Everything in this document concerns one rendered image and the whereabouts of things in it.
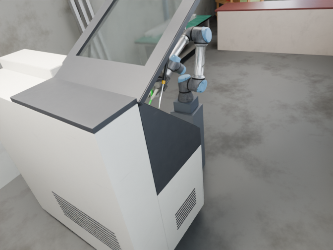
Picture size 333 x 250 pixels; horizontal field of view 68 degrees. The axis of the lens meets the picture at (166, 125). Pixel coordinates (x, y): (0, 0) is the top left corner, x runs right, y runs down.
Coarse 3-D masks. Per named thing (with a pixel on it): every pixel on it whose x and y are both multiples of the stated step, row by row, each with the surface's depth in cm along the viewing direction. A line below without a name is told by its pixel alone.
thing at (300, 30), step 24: (288, 0) 551; (312, 0) 522; (240, 24) 551; (264, 24) 528; (288, 24) 506; (312, 24) 487; (240, 48) 580; (264, 48) 554; (288, 48) 530; (312, 48) 509
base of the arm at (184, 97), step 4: (180, 92) 229; (184, 92) 227; (188, 92) 228; (180, 96) 231; (184, 96) 229; (188, 96) 229; (192, 96) 232; (180, 100) 232; (184, 100) 230; (188, 100) 230
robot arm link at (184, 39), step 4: (188, 28) 206; (184, 32) 206; (188, 32) 205; (180, 36) 206; (184, 36) 204; (188, 36) 205; (180, 40) 203; (184, 40) 204; (188, 40) 206; (176, 44) 202; (180, 44) 202; (184, 44) 204; (176, 48) 200; (180, 48) 201; (172, 52) 198; (176, 52) 199; (180, 52) 203
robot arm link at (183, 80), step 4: (180, 76) 226; (184, 76) 223; (188, 76) 221; (180, 80) 221; (184, 80) 220; (188, 80) 220; (180, 84) 224; (184, 84) 221; (180, 88) 226; (184, 88) 224
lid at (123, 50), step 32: (128, 0) 166; (160, 0) 152; (192, 0) 137; (96, 32) 164; (128, 32) 150; (160, 32) 138; (64, 64) 158; (96, 64) 144; (128, 64) 133; (160, 64) 124
